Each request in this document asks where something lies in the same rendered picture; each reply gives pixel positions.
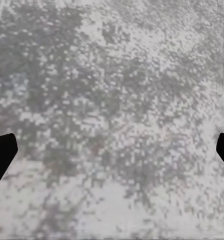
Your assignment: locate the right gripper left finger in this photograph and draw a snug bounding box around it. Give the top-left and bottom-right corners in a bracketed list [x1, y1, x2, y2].
[0, 133, 18, 180]

